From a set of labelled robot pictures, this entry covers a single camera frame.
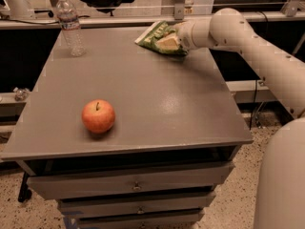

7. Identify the clear plastic water bottle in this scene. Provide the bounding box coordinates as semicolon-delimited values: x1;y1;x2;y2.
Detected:
56;0;86;56

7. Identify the green jalapeno chip bag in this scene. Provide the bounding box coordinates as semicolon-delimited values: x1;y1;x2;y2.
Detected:
134;21;188;56

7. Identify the black hanging cable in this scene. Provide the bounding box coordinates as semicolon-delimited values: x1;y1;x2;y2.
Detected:
249;79;259;131

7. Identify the bottom grey drawer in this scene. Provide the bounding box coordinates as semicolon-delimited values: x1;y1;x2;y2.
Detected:
77;209;204;229

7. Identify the grey metal rail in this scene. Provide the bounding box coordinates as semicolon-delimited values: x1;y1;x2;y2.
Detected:
0;11;305;30

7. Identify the middle grey drawer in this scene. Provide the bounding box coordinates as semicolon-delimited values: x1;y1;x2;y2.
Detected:
58;191;215;219

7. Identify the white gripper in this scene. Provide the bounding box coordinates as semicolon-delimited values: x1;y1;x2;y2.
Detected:
156;21;195;51

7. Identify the small crumpled foil object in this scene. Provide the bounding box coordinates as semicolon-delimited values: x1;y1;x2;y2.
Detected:
13;87;31;101

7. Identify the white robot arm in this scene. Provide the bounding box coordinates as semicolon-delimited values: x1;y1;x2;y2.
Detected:
159;9;305;229

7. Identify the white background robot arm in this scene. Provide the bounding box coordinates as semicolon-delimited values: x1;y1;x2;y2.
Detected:
6;0;35;19

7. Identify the top grey drawer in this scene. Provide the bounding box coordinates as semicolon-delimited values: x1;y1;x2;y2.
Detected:
28;162;234;199

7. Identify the grey drawer cabinet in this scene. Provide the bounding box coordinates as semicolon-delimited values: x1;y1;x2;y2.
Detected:
0;24;254;229

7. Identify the grey drawer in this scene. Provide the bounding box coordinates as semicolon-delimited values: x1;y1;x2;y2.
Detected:
58;191;215;219
28;162;234;199
77;209;204;229

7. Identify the red apple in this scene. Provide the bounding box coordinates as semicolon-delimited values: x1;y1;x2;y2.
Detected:
81;99;115;134

